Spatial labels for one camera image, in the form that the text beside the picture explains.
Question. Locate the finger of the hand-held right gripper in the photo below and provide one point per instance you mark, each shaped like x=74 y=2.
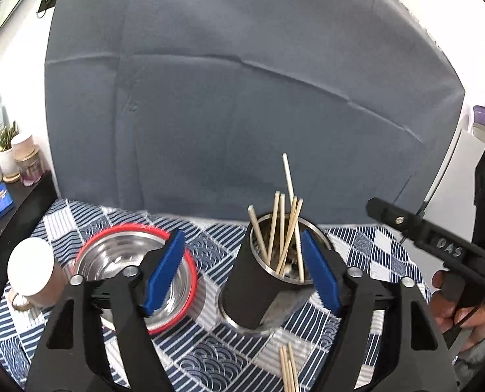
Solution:
x=393 y=216

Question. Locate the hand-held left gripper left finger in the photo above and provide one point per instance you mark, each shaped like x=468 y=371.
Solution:
x=164 y=273

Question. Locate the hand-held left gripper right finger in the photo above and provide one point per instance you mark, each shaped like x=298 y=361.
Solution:
x=320 y=269

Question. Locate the bunch of wooden chopsticks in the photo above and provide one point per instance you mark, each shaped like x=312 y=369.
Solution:
x=282 y=220

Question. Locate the black chopstick holder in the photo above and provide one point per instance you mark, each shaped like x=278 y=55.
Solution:
x=250 y=286

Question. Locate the slim bamboo chopstick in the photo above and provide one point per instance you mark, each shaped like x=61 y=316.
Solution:
x=293 y=365
x=283 y=369
x=289 y=375

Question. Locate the person's right forearm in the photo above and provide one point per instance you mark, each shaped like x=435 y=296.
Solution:
x=481 y=355

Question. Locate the red-rimmed steel bowl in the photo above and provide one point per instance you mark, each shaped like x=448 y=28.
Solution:
x=167 y=329

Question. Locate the stainless steel bowl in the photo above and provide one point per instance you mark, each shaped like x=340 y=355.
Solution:
x=111 y=253

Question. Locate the white cabinet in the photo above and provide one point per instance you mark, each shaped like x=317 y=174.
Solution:
x=458 y=163

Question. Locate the blue white patterned tablecloth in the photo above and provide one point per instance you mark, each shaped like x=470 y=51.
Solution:
x=209 y=359

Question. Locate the beige mug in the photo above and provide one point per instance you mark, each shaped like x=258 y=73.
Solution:
x=30 y=265

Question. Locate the black side shelf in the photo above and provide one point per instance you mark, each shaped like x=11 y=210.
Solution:
x=17 y=220

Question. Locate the purple glass jar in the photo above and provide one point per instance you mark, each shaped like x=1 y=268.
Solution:
x=32 y=173

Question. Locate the blue box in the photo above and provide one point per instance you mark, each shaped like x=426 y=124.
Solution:
x=0 y=202

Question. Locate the pink jar wooden lid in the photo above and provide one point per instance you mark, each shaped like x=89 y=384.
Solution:
x=24 y=145

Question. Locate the potted succulent white pot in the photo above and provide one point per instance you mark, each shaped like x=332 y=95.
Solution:
x=7 y=163

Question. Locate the grey backdrop cloth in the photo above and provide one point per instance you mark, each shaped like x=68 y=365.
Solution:
x=246 y=90

